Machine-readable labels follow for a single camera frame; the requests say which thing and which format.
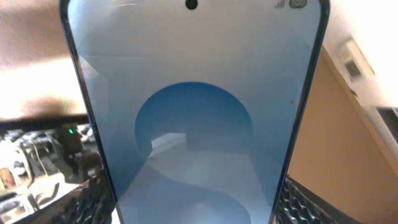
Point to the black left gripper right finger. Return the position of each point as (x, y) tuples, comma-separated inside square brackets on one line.
[(298, 204)]

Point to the white wall socket panel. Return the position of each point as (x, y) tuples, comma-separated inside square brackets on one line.
[(354, 62)]

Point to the blue screen smartphone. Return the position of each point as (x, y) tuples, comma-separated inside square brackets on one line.
[(195, 105)]

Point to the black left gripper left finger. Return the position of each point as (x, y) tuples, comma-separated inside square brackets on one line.
[(90, 203)]

